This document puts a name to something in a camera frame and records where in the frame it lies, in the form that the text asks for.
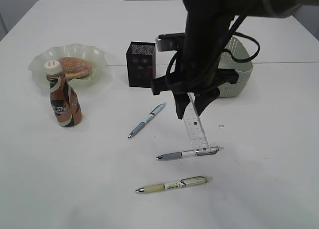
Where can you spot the brown coffee bottle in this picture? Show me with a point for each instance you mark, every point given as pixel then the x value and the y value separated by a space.
pixel 63 99

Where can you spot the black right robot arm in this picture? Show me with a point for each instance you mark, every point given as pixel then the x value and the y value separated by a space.
pixel 210 24

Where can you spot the pale green woven basket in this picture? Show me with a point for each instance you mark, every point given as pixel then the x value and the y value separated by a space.
pixel 244 70

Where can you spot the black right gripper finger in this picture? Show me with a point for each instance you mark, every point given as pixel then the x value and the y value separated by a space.
pixel 181 103
pixel 203 100

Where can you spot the beige ballpoint pen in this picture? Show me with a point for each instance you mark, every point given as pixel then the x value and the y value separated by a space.
pixel 183 183

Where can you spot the round sugared bread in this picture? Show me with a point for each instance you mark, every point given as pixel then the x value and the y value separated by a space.
pixel 75 68

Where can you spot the clear plastic ruler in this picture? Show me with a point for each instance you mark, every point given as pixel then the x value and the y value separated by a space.
pixel 194 127

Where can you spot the black mesh pen holder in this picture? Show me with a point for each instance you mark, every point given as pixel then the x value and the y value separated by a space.
pixel 139 56

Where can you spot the pink pencil sharpener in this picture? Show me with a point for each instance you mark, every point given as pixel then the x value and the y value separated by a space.
pixel 148 73

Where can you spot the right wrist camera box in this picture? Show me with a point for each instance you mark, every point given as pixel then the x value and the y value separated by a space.
pixel 170 42

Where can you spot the pale green wavy plate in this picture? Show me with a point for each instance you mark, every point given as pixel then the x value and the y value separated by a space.
pixel 91 54

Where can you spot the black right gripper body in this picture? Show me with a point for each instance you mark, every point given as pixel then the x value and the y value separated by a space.
pixel 195 68

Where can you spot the blue grey ballpoint pen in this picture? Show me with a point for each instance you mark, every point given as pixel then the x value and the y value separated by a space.
pixel 150 117

